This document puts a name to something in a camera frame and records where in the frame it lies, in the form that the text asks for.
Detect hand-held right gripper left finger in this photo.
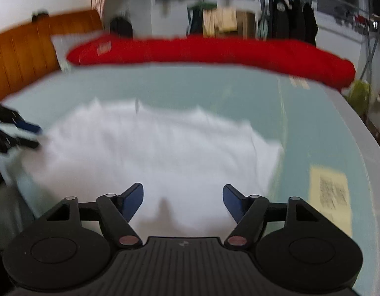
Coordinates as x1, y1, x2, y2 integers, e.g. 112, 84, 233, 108
46, 183, 144, 249

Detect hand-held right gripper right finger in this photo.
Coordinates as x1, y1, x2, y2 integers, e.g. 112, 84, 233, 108
223, 184, 320, 249

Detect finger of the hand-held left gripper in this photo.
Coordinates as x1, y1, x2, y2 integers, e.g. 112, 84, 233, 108
16, 120, 42, 134
13, 137, 40, 149

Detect white printed long-sleeve shirt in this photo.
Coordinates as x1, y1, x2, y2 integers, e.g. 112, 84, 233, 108
22, 97, 285, 238

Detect wooden headboard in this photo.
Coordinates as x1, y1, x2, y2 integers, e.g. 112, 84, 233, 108
0, 9, 103, 102

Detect grey checked pillow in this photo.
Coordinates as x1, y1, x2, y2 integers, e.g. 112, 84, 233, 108
51, 32, 104, 74

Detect black backpack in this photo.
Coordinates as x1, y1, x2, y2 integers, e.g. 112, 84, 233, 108
109, 17, 133, 39

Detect rolled red quilt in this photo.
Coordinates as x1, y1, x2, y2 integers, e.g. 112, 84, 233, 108
67, 35, 356, 91

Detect yellow-green bag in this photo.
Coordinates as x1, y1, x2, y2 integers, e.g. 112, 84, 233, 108
347, 80, 371, 114

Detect pale green hanging garment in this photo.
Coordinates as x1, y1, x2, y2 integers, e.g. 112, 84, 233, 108
257, 17, 269, 39

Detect cardboard box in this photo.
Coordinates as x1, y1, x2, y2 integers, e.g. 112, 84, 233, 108
236, 11, 257, 39

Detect yellow flower-print garment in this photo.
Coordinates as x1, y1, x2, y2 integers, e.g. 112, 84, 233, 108
203, 6, 238, 36

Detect black hanging jackets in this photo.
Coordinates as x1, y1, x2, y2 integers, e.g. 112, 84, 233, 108
268, 0, 319, 47

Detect metal drying rack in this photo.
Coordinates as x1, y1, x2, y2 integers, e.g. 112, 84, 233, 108
255, 0, 380, 81

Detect small laundry on rack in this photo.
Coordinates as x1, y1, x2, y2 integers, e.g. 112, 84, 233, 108
335, 4, 380, 31

